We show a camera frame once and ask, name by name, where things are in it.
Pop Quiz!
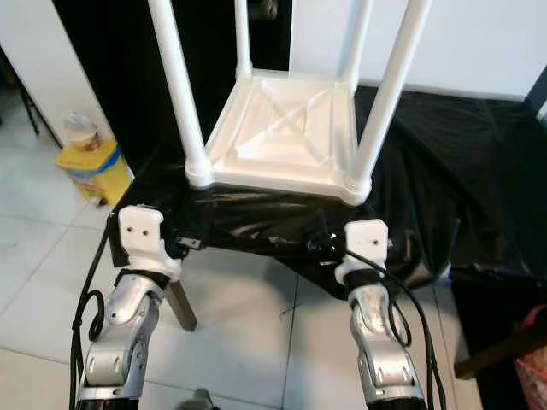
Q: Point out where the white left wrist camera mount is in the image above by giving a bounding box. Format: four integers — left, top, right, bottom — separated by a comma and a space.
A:
117, 205, 183, 284

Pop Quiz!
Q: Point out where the black plastic sheet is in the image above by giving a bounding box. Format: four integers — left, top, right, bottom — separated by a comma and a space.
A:
106, 84, 547, 302

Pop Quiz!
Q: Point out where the dark grey left robot foot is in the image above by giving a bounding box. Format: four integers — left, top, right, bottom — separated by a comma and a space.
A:
190, 389, 221, 410

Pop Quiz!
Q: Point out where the instant noodle cup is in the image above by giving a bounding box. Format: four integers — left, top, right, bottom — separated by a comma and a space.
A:
63, 112, 103, 154

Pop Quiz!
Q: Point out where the white plastic table top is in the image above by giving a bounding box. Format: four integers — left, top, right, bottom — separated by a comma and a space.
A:
185, 68, 373, 207

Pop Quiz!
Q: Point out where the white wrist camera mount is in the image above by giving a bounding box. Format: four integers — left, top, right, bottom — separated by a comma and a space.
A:
117, 205, 183, 284
333, 219, 392, 288

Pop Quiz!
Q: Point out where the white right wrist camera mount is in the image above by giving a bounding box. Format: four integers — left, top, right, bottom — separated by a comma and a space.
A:
333, 219, 392, 288

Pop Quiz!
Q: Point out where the yellow box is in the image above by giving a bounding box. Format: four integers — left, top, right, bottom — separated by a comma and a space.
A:
55, 139, 135, 208

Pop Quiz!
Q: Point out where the pink plastic bag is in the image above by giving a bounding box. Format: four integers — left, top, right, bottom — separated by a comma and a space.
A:
513, 306, 547, 404

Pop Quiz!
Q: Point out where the metal door handle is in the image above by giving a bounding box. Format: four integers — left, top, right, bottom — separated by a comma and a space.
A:
255, 0, 279, 23

